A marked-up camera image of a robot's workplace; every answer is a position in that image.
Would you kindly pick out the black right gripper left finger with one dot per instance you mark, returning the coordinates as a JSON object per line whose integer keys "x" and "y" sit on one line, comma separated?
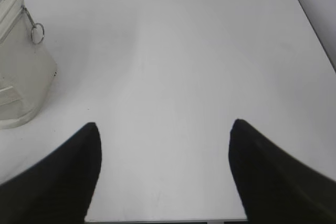
{"x": 59, "y": 188}

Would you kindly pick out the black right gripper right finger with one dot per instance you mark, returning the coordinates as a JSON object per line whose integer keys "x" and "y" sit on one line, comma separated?
{"x": 273, "y": 186}

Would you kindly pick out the cream canvas zipper bag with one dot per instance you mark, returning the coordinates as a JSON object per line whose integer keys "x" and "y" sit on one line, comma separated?
{"x": 27, "y": 68}

